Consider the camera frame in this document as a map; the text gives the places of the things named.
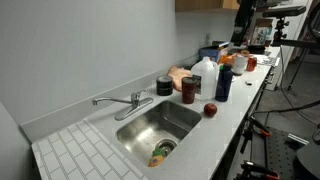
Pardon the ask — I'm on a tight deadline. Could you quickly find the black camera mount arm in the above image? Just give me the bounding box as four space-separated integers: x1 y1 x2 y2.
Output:
270 16 320 50

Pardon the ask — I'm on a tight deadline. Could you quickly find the metal sink drain strainer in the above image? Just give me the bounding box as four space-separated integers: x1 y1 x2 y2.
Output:
155 138 178 156

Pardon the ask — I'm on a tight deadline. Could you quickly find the red can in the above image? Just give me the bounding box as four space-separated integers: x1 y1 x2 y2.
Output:
245 55 259 73

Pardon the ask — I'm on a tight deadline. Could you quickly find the orange toy carrot green top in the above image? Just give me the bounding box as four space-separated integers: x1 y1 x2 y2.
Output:
148 146 168 168

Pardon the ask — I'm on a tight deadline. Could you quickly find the red apple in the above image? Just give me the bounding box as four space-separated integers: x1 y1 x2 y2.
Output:
203 102 219 118

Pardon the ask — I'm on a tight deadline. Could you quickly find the dark blue bottle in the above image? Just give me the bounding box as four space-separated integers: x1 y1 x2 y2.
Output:
214 63 234 103

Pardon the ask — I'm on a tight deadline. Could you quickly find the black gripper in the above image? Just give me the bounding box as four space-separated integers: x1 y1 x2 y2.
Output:
230 0 257 46

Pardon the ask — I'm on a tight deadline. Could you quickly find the black tape roll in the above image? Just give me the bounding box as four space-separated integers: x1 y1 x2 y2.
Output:
156 86 174 97
155 75 174 90

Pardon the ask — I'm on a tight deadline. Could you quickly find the blue cardboard box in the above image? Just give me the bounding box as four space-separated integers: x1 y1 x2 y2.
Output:
198 40 231 63

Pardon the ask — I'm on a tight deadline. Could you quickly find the black stereo camera bar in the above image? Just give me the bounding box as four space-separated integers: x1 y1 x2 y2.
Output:
261 5 307 19

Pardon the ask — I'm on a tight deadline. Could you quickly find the chrome faucet base with handle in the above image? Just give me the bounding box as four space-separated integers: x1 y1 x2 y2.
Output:
114 88 155 122

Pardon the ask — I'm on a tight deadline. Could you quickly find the orange handled black clamp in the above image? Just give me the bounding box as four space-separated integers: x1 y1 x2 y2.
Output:
247 115 273 139
240 160 282 180

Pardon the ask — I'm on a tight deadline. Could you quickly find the printed paper sheet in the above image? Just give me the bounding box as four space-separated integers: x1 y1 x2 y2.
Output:
255 54 280 68

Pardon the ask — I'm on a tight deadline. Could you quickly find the orange plastic object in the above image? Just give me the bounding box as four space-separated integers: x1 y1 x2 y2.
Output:
218 53 238 66

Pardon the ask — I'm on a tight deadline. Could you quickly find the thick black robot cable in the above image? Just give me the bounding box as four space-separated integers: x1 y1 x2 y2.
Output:
249 99 320 118

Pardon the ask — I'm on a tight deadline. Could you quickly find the printed cardboard box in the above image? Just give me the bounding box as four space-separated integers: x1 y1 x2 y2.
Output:
250 18 274 46

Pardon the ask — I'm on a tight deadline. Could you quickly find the translucent plastic gallon jug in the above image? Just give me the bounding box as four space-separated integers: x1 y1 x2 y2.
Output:
190 55 220 101

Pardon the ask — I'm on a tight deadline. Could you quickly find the stainless steel sink basin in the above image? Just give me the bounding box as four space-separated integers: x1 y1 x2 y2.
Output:
115 99 203 168

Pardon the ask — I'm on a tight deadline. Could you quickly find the black perforated board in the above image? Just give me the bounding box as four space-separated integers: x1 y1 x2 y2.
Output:
250 125 320 180

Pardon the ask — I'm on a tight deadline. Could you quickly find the peach cloth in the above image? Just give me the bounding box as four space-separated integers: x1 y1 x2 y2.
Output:
166 65 193 93

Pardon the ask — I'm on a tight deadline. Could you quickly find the white brick tile mat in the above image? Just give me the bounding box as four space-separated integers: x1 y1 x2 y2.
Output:
30 119 150 180

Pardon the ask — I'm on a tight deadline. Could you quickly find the white mug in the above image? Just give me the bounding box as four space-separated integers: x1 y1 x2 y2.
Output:
231 54 249 76

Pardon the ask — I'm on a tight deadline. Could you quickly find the wooden wall cabinet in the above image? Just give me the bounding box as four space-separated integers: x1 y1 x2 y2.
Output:
174 0 241 14

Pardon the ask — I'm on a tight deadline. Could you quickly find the dark red metal tumbler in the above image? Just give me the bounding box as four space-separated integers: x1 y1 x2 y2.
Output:
181 76 199 105

